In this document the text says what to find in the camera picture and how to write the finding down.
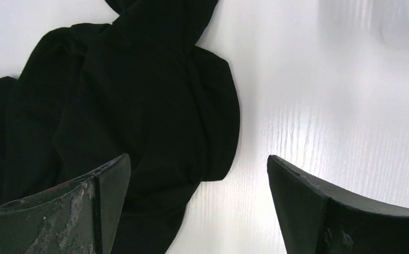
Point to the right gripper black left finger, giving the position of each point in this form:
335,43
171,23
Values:
77,216

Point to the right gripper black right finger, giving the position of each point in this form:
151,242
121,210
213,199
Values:
316,216

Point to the black t-shirt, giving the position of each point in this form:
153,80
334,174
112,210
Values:
141,86

